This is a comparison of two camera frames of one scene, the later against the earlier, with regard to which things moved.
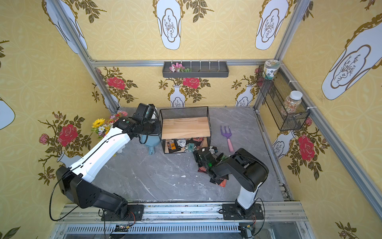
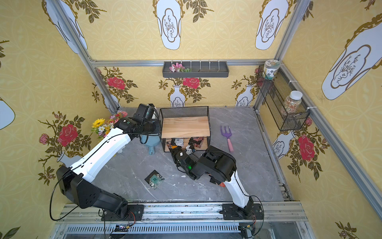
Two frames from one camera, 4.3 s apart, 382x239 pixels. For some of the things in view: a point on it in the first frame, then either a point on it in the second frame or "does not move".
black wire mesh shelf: [184, 129] does not move
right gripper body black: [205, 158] → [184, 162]
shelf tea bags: [185, 146] does not move
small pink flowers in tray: [178, 67] does not move
